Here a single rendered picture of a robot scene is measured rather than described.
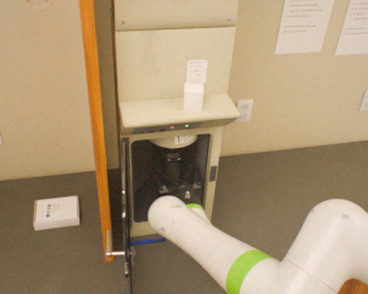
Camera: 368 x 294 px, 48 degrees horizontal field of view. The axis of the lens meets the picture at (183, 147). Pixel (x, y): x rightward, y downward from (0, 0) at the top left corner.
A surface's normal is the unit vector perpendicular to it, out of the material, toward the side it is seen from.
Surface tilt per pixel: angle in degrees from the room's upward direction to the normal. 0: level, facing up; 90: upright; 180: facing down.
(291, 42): 90
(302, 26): 90
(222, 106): 0
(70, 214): 0
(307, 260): 40
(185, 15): 90
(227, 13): 90
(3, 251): 0
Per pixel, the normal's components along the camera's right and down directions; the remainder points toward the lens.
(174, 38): 0.23, 0.59
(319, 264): -0.15, -0.23
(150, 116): 0.05, -0.80
